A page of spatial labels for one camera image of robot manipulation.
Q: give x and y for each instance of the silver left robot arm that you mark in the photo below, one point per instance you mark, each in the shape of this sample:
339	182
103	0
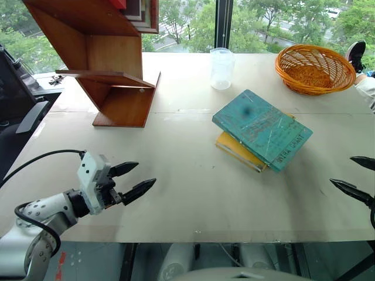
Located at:
44	206

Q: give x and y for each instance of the bunch of keys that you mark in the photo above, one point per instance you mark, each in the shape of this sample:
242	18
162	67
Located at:
55	79

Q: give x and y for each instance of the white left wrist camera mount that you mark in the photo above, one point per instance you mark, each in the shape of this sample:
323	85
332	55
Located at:
89	181

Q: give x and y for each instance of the orange wicker basket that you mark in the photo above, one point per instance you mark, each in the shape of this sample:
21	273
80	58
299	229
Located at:
313	76

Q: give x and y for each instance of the dark sports shoe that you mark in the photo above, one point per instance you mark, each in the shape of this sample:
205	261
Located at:
356	55

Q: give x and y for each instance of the black window mullion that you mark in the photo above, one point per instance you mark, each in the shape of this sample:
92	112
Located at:
224	23

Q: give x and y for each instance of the clear plastic cup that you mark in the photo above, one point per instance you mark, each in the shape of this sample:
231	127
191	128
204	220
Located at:
222	70

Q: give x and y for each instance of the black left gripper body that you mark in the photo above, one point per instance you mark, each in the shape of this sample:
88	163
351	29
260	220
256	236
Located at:
107	187

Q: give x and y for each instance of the black office chair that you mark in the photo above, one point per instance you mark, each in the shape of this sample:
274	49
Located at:
17	96

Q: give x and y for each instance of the yellow hardcover book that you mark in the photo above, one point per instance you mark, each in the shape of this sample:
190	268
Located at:
234	147

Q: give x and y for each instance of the brown wooden zigzag bookshelf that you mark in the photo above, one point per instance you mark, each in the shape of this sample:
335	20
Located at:
117	55

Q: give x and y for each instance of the person's leg in light trousers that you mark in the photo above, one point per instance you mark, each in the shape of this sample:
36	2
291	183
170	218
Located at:
366	90

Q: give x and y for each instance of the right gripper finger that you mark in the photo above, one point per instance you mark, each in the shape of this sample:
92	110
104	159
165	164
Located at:
364	162
351	190

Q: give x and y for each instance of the teal worn hardcover book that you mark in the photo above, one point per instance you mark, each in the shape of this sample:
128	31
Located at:
257	126

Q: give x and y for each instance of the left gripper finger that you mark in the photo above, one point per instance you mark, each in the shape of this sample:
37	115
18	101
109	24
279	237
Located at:
124	168
137	190

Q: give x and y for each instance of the black table leg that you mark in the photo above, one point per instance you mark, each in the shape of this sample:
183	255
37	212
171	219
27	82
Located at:
127	260
301	260

